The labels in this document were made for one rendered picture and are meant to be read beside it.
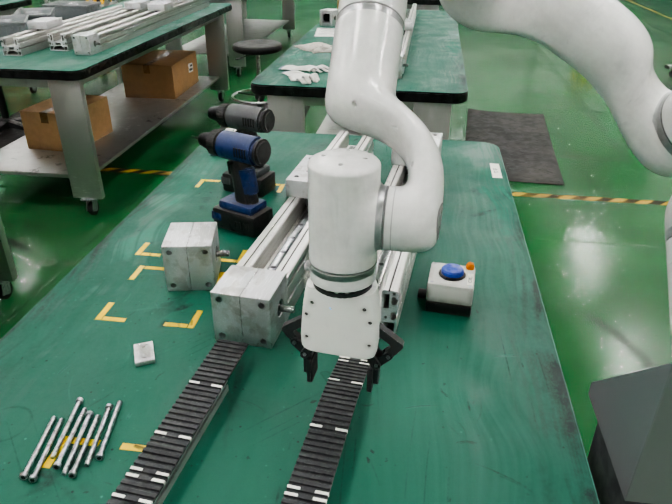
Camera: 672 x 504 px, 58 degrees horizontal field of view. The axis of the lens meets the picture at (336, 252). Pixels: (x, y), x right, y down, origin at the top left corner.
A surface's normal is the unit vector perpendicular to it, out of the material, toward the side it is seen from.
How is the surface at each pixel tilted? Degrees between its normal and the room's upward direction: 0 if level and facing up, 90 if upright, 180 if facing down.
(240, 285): 0
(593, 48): 99
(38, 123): 89
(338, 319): 90
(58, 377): 0
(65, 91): 90
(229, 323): 90
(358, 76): 46
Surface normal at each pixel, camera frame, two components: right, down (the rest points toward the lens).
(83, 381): 0.00, -0.88
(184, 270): 0.06, 0.48
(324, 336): -0.25, 0.45
